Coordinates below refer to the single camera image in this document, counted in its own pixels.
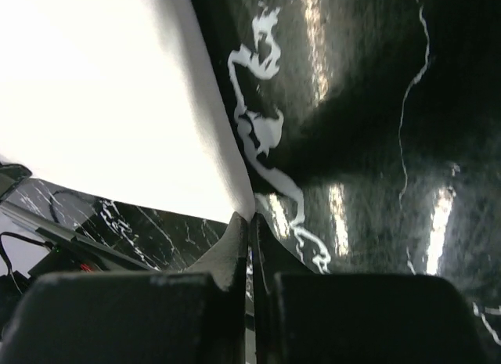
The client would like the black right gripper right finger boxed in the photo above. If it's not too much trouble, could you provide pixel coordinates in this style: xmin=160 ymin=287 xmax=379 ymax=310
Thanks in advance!
xmin=250 ymin=214 xmax=488 ymax=363

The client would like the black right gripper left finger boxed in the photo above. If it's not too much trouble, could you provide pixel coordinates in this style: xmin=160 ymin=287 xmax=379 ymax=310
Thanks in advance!
xmin=1 ymin=214 xmax=248 ymax=363

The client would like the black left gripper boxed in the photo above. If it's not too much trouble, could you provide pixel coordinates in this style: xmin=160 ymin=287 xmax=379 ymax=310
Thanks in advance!
xmin=0 ymin=164 xmax=32 ymax=202

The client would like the white Coca-Cola print t-shirt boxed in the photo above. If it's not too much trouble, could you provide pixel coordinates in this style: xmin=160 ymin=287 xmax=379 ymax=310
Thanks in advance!
xmin=1 ymin=0 xmax=255 ymax=222

